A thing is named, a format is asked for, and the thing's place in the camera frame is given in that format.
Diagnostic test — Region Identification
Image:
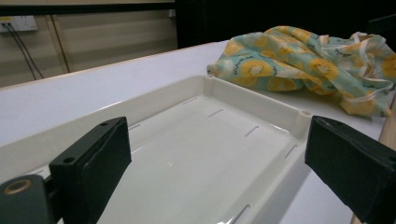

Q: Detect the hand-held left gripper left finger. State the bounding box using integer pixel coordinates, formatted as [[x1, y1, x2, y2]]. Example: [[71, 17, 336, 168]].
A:
[[49, 116, 133, 224]]

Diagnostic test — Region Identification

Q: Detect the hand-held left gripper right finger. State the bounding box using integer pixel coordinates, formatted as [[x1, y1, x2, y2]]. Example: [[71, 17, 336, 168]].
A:
[[304, 115, 396, 224]]

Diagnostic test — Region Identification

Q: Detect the white plastic tray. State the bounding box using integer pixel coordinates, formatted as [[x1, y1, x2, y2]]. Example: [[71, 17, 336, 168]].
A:
[[0, 74, 313, 224]]

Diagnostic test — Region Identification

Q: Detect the fruit print cloth bag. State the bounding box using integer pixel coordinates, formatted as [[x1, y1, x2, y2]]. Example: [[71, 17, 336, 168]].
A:
[[206, 25, 396, 119]]

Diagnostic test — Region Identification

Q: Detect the black power cable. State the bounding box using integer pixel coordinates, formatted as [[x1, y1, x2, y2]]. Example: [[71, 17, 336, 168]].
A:
[[8, 23, 45, 79], [2, 22, 37, 81]]

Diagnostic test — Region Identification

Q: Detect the white wall outlet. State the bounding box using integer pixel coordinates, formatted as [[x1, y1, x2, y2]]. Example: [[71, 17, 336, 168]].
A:
[[0, 15, 39, 34]]

